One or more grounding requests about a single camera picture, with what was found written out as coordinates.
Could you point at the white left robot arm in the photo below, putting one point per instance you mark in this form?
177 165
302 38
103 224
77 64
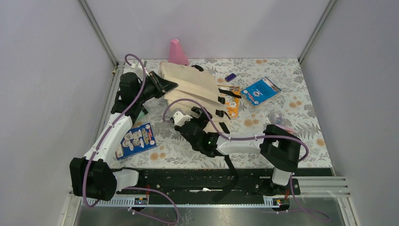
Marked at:
91 176

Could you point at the beige canvas backpack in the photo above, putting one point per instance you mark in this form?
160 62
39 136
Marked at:
196 88

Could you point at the blue booklet right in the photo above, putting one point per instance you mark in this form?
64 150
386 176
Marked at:
260 92

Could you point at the small purple box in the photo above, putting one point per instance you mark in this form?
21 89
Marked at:
230 77

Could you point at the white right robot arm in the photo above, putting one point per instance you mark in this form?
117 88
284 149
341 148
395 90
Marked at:
282 149

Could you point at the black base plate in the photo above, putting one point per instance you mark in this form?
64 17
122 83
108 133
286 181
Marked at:
211 186

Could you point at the pink cone-shaped object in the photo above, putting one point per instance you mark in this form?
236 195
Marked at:
176 53

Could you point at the blue picture book left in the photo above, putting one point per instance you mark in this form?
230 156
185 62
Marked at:
136 140

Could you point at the green tube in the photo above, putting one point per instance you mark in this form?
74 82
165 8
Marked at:
141 115

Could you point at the orange booklet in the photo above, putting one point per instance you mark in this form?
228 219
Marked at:
231 94

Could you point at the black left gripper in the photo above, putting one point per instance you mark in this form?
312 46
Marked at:
161 85

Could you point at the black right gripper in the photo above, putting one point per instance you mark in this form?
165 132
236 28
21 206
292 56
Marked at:
203 119

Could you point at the clear pen pack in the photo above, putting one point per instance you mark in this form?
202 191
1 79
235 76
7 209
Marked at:
276 117

